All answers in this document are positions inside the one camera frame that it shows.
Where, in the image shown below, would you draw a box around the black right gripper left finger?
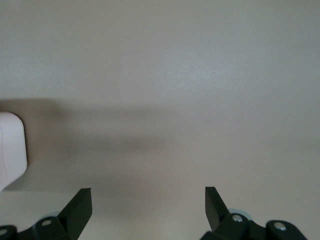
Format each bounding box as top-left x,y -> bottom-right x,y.
0,187 -> 93,240

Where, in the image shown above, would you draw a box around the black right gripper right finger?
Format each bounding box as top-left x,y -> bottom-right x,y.
201,186 -> 307,240

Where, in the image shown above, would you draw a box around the white box lid grey clips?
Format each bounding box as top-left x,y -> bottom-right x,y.
0,111 -> 28,192

